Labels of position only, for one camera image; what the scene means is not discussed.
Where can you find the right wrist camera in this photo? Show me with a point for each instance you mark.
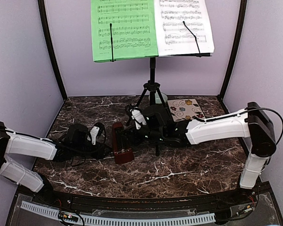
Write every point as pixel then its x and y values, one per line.
pixel 136 115

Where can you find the green sheet music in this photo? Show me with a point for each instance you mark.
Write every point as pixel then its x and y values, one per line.
pixel 123 29

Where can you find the black front rail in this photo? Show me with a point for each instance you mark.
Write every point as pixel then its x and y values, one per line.
pixel 218 201

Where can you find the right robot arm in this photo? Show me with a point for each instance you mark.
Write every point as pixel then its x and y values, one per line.
pixel 156 125

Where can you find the black music stand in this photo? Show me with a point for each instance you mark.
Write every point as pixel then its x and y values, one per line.
pixel 153 87

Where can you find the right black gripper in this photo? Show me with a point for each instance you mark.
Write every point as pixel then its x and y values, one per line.
pixel 133 139

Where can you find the brown wooden metronome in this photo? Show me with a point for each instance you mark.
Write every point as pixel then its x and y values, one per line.
pixel 121 150

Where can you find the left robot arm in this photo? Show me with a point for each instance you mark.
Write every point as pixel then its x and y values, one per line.
pixel 79 141

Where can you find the floral square plate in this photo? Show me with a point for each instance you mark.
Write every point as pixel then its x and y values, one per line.
pixel 185 109

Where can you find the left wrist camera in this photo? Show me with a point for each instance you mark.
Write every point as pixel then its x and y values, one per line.
pixel 95 132

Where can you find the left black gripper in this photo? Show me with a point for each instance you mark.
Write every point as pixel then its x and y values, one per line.
pixel 99 153

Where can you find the white sheet music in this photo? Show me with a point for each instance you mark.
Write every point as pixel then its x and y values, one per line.
pixel 183 28

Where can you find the white slotted cable duct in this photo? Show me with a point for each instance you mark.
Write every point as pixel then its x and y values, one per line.
pixel 114 218

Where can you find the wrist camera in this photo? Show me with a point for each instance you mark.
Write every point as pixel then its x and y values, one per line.
pixel 136 115
pixel 95 132

